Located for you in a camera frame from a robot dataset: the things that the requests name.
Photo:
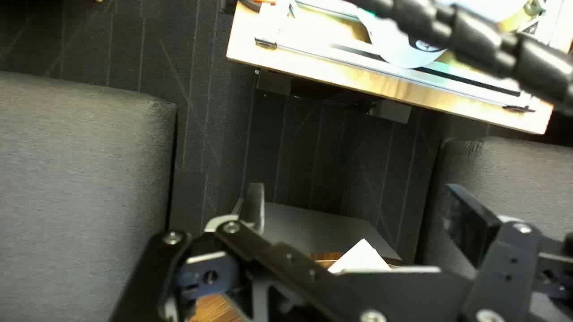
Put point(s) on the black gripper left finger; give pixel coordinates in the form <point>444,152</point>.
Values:
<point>154,273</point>

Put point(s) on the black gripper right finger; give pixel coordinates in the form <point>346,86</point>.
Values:
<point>507,261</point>

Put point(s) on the dark grey sofa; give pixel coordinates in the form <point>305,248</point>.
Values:
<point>77,189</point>

